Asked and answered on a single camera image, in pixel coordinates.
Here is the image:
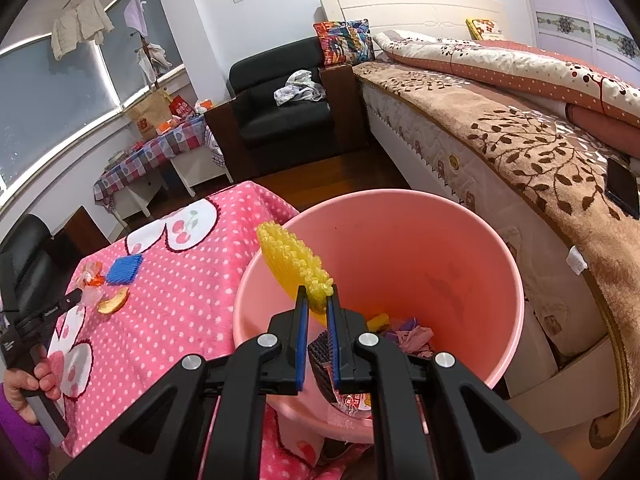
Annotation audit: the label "pink crumpled tissue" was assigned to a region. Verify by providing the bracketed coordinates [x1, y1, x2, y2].
[390, 325, 436, 359]

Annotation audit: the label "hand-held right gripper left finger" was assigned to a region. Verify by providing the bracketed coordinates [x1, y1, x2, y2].
[60, 285, 310, 480]

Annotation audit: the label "plaid tablecloth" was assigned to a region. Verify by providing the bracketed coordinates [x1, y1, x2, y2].
[94, 115, 226, 211]

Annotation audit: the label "black phone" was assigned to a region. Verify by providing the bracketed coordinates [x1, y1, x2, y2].
[605, 156, 640, 220]

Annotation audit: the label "yellow pillow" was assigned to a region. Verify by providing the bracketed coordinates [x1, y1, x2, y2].
[465, 17, 505, 41]

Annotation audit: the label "pale wardrobe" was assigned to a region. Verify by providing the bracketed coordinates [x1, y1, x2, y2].
[520, 0, 640, 76]

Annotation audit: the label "brown paper bag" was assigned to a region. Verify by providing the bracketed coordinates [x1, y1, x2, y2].
[131, 91, 173, 140]

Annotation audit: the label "blue foam net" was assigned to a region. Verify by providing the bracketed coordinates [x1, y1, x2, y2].
[106, 254, 144, 287]

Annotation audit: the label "clear orange wrapper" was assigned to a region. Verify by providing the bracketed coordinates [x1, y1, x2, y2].
[77, 262, 108, 307]

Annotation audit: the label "brown leaf blanket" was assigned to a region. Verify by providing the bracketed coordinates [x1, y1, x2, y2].
[352, 60, 640, 451]

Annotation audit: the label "person's left hand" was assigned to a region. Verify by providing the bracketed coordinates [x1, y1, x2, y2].
[4, 359, 63, 425]

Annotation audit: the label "curved window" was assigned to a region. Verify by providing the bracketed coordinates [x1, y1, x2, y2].
[0, 0, 183, 206]

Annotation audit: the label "white blanket tag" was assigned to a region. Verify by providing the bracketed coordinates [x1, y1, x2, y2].
[567, 246, 589, 276]

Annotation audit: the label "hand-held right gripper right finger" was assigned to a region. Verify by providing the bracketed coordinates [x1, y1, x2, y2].
[326, 292, 581, 480]

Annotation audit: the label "white side table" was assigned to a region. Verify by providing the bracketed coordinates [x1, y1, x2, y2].
[112, 147, 233, 226]

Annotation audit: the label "orange white quilt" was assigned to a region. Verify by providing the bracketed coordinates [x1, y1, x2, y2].
[372, 30, 640, 128]

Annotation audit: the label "black armchair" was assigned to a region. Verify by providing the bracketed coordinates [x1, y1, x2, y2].
[205, 36, 371, 181]

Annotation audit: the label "hanging white clothes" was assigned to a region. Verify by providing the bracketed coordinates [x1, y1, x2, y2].
[50, 0, 115, 61]

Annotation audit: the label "pale pink hanging cloth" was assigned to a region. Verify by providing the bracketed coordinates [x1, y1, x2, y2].
[123, 0, 149, 37]

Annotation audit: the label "white cloth on rack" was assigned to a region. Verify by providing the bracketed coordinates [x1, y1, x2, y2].
[139, 44, 172, 84]

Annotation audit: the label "wooden coat rack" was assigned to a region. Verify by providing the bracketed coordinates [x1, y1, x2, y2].
[131, 0, 167, 95]

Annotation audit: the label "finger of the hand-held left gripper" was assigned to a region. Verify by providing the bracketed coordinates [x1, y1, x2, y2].
[20, 287, 83, 328]

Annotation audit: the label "black leather chair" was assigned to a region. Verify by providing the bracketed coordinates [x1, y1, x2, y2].
[0, 214, 81, 321]

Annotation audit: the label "orange peel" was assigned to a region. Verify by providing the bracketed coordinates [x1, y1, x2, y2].
[97, 287, 131, 316]

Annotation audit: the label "red label wrapper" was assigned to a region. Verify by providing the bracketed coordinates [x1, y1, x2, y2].
[340, 392, 373, 414]

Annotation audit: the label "red packet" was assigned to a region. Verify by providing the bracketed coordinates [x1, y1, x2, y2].
[167, 96, 193, 121]

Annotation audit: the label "person's left forearm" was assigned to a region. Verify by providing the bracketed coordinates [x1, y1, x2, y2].
[0, 382, 51, 480]

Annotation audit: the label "colourful printed cushion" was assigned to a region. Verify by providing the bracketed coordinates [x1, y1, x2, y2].
[313, 19, 375, 67]

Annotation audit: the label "pink dotted blanket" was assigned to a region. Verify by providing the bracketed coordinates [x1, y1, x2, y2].
[47, 180, 376, 480]

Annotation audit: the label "white bed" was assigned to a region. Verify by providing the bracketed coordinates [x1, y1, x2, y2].
[320, 0, 640, 451]

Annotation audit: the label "white crumpled cloth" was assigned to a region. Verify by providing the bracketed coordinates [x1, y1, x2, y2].
[274, 70, 326, 107]

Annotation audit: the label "pink plastic bucket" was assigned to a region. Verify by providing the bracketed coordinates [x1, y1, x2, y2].
[232, 189, 526, 443]

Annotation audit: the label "yellow foam net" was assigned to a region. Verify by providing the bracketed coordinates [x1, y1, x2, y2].
[256, 221, 335, 316]

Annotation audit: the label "purple cloth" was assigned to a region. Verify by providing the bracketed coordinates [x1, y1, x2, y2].
[382, 316, 418, 336]

